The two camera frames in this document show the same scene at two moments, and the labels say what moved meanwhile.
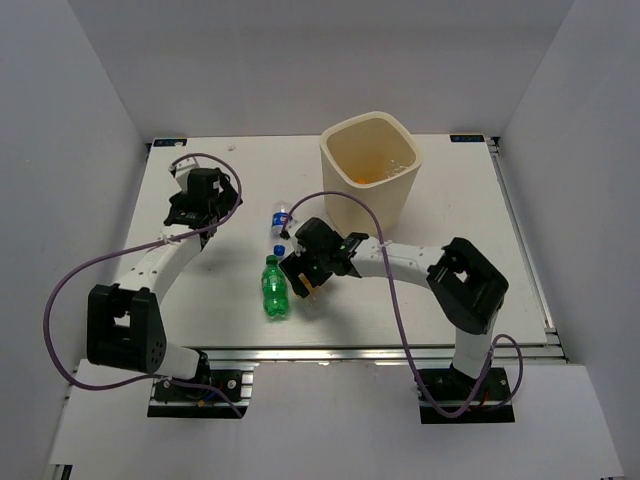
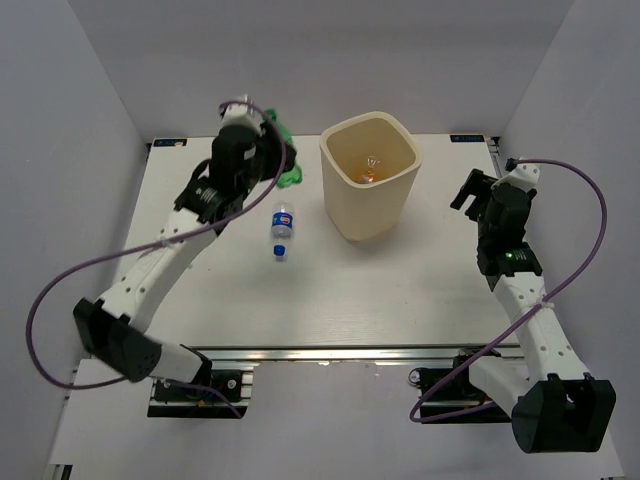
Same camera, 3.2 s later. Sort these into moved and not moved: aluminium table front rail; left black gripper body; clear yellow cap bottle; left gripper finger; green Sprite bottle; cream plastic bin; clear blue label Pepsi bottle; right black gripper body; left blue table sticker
Moved: right black gripper body; clear yellow cap bottle; left black gripper body; green Sprite bottle; left gripper finger
Not moved: aluminium table front rail; cream plastic bin; left blue table sticker; clear blue label Pepsi bottle
